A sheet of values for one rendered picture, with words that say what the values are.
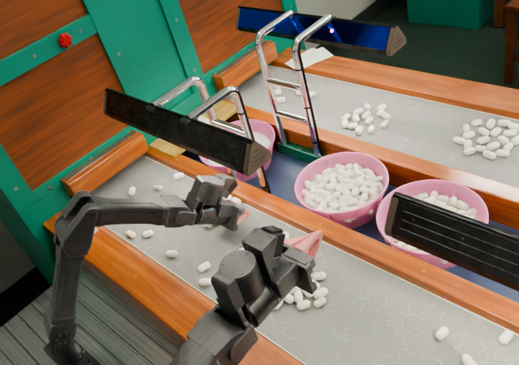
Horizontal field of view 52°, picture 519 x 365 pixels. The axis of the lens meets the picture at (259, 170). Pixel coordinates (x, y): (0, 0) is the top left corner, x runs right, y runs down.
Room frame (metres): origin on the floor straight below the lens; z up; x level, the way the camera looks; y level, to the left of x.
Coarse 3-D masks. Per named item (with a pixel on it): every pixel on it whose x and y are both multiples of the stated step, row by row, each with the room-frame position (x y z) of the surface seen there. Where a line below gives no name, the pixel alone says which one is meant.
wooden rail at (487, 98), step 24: (288, 48) 2.11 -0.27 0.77; (312, 72) 1.86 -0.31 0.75; (336, 72) 1.78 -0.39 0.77; (360, 72) 1.73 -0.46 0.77; (384, 72) 1.67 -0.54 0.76; (408, 72) 1.62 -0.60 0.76; (432, 96) 1.44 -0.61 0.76; (456, 96) 1.39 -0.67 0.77; (480, 96) 1.35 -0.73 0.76; (504, 96) 1.31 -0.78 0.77
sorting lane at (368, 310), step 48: (144, 192) 1.44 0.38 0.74; (144, 240) 1.21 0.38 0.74; (192, 240) 1.14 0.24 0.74; (240, 240) 1.08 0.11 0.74; (336, 288) 0.83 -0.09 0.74; (384, 288) 0.79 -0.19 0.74; (288, 336) 0.74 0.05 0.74; (336, 336) 0.70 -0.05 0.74; (384, 336) 0.67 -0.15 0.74; (432, 336) 0.63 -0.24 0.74; (480, 336) 0.60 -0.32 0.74
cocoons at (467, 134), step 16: (368, 112) 1.47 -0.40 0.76; (384, 112) 1.45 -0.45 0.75; (352, 128) 1.42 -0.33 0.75; (368, 128) 1.38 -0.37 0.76; (464, 128) 1.23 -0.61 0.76; (480, 128) 1.21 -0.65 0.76; (496, 128) 1.19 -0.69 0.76; (512, 128) 1.18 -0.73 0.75; (464, 144) 1.17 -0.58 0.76; (496, 144) 1.12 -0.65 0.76; (512, 144) 1.10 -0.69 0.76
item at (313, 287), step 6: (282, 252) 0.64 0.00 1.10; (288, 258) 0.61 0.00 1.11; (300, 264) 0.59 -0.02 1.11; (300, 270) 0.59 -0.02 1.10; (306, 270) 0.58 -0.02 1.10; (312, 270) 0.59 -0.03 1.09; (300, 276) 0.59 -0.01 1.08; (306, 276) 0.58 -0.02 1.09; (300, 282) 0.60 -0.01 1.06; (306, 282) 0.59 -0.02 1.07; (312, 282) 0.58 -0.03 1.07; (270, 288) 0.57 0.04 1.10; (300, 288) 0.60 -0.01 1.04; (306, 288) 0.59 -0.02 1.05; (312, 288) 0.58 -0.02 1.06; (276, 294) 0.57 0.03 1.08
